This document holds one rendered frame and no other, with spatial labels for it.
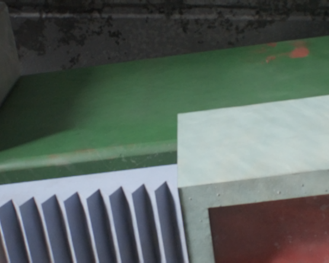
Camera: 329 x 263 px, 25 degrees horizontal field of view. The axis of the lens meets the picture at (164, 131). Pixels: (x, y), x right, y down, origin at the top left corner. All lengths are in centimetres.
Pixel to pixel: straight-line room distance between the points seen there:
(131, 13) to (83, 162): 72
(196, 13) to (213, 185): 83
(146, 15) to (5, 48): 57
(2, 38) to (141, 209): 30
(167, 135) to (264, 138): 10
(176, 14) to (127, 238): 82
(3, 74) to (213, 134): 25
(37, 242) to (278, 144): 14
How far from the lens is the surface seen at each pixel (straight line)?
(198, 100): 56
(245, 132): 44
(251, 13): 120
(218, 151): 42
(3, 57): 65
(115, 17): 120
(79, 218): 40
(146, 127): 52
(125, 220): 40
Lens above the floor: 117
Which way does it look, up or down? 68 degrees down
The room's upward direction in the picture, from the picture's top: 177 degrees counter-clockwise
